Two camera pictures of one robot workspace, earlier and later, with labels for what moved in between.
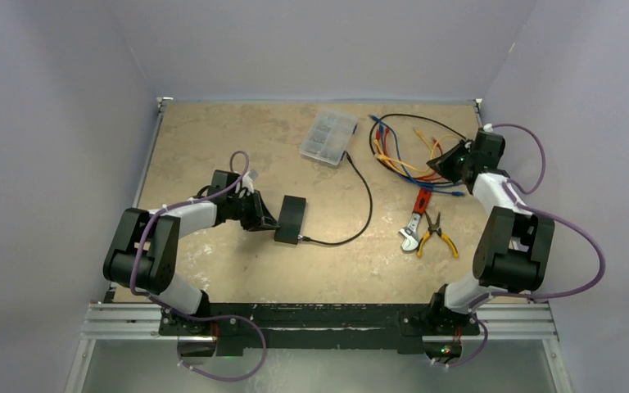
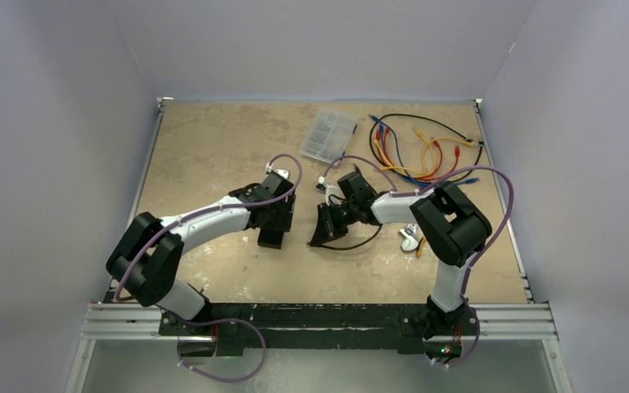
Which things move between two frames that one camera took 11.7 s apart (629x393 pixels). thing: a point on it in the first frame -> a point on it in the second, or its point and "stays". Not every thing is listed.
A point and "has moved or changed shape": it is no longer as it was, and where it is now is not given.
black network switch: x=291 y=219 -> x=270 y=238
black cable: x=350 y=159 has moved or changed shape
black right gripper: x=442 y=164 -> x=327 y=230
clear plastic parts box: x=329 y=136 stays
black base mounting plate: x=394 y=328 stays
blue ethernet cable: x=454 y=193 stays
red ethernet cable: x=388 y=160 stays
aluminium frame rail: x=142 y=322 stays
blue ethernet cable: x=394 y=133 stays
